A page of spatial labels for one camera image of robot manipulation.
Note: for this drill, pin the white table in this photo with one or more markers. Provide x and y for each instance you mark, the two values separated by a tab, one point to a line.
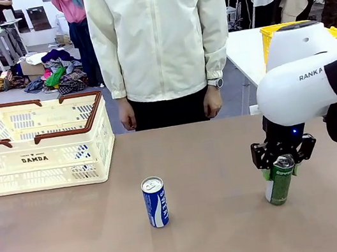
245	51

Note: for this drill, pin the person's right forearm cream sleeve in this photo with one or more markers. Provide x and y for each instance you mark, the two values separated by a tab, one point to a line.
113	74

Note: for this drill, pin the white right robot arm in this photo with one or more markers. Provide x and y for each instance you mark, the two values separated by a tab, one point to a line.
296	95

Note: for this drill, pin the pile of colourful clothes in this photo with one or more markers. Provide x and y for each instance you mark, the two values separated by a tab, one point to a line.
59	70

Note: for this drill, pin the bystander in pink top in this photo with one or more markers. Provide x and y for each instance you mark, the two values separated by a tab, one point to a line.
71	6

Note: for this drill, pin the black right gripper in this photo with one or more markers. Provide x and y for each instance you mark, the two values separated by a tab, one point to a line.
283	142

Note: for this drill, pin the yellow plastic basket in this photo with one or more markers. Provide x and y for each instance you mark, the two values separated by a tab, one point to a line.
267	41

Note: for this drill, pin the person's right hand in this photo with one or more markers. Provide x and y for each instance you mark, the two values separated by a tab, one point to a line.
128	115

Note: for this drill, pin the cardboard box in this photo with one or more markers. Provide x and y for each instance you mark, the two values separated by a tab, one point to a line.
31	69

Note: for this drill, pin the person's left hand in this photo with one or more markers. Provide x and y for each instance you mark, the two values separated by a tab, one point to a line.
213	104

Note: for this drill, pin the silver wrist watch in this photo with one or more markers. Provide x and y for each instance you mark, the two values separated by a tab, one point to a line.
218	82

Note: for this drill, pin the cream plastic shopping basket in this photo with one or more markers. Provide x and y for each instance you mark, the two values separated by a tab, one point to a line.
34	174

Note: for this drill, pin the person in cream jacket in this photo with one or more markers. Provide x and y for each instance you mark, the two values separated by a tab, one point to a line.
157	37

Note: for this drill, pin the person's black trousers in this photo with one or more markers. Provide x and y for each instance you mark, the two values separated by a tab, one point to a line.
169	113

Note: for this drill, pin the blue sweat drink can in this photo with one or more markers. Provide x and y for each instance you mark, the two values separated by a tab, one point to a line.
156	205

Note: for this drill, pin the green drink can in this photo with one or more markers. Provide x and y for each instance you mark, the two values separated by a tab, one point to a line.
279	188

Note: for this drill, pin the person's left forearm cream sleeve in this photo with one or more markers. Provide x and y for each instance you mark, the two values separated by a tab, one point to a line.
216	53

